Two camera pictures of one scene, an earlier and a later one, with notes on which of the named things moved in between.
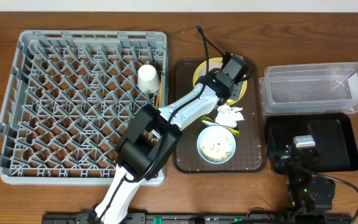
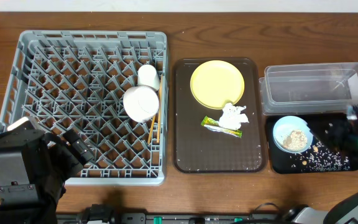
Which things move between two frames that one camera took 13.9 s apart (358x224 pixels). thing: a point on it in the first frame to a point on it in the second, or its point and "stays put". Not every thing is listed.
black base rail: [205, 218] stays put
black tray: [334, 135] stays put
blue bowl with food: [216, 144] to [292, 134]
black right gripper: [283, 158] to [339, 133]
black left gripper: [235, 91] to [66, 154]
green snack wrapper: [209, 121] stays put
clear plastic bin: [314, 88] stays put
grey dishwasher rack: [69, 97] stays put
